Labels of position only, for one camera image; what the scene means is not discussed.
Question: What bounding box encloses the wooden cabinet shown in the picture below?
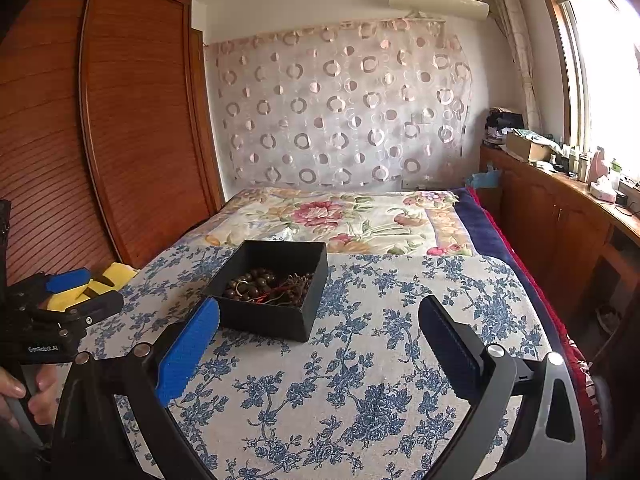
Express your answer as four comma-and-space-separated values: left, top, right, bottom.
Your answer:
479, 145, 640, 352

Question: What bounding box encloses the blue plastic bag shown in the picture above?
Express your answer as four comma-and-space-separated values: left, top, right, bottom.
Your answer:
462, 167, 504, 192

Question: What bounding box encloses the blue floral bedsheet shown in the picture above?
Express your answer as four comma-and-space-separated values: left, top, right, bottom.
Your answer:
75, 245, 571, 480

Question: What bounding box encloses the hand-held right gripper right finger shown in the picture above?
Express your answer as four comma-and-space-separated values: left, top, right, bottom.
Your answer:
417, 295, 588, 480

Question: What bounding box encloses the pink figurine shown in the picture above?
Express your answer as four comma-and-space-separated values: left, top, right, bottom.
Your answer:
590, 147, 612, 184

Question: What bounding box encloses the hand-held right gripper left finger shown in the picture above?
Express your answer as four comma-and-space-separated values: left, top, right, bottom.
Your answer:
50, 296, 221, 480

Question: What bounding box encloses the pink flower blanket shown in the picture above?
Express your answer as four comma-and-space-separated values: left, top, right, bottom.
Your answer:
202, 187, 476, 259

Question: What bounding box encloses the brown wooden bead bracelet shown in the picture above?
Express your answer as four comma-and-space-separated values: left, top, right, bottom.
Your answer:
223, 269, 282, 307

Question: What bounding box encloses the yellow plush toy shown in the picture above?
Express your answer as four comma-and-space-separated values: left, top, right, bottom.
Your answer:
44, 262, 139, 312

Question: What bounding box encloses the window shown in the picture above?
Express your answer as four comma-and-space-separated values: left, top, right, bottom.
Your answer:
534, 0, 640, 187

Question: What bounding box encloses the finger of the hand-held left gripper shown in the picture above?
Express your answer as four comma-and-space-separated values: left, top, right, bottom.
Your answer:
30, 289, 125, 342
7, 268, 94, 312

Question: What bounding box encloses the black cardboard box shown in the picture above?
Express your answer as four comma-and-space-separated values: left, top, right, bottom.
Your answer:
201, 240, 330, 343

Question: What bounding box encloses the white tissue box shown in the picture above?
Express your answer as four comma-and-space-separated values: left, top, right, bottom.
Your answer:
589, 180, 622, 204

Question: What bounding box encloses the wooden wardrobe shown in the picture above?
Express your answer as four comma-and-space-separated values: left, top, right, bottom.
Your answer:
0, 0, 226, 282

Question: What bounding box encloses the brown cardboard box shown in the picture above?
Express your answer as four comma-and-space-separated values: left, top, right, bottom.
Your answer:
504, 130, 552, 163

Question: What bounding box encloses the pile of dark clothes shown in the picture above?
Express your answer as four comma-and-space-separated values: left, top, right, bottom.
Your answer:
486, 107, 526, 147

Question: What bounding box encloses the person's left hand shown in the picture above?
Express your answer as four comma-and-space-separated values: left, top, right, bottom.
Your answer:
0, 362, 59, 429

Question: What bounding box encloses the circle patterned curtain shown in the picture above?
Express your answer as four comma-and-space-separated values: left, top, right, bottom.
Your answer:
205, 17, 474, 192

